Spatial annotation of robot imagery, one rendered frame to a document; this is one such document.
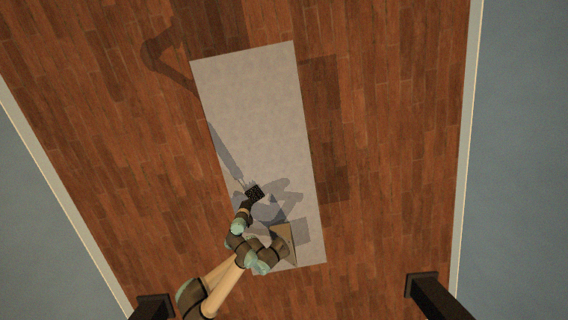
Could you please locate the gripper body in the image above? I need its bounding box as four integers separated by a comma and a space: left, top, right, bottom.
237, 198, 253, 228

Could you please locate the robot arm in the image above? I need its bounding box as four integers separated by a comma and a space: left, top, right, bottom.
175, 212, 290, 320

